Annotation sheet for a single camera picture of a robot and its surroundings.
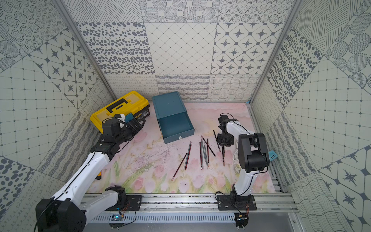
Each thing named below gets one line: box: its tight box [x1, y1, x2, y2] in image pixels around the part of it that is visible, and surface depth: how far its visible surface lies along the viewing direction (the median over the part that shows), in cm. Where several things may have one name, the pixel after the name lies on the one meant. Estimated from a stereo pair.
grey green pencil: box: [200, 136, 209, 170], surface depth 94 cm
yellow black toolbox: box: [89, 90, 151, 133], surface depth 97 cm
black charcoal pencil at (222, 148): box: [221, 145, 226, 167], surface depth 94 cm
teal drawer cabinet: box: [151, 90, 188, 120], surface depth 93 cm
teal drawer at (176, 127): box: [156, 111, 195, 145], surface depth 85 cm
